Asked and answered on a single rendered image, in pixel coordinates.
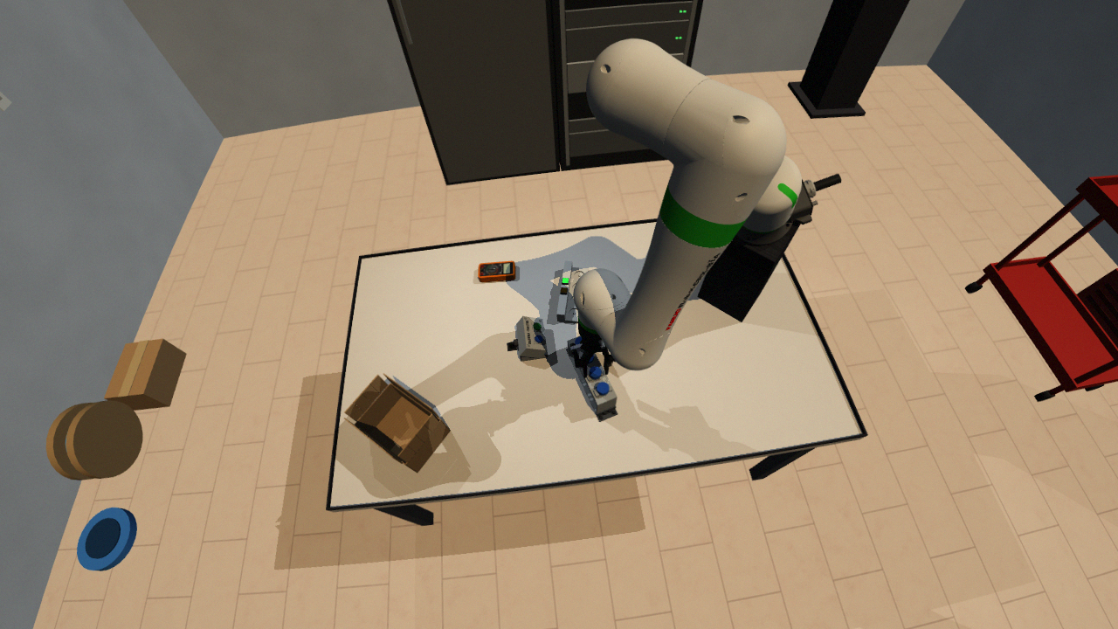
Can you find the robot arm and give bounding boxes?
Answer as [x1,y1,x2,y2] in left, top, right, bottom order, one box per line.
[574,38,841,370]

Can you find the black table edge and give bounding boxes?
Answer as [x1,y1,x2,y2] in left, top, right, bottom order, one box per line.
[326,218,868,511]

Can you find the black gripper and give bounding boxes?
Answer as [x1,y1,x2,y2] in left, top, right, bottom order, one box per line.
[570,339,616,378]

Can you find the orange digital multimeter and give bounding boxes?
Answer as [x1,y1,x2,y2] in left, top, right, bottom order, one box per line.
[479,261,515,282]

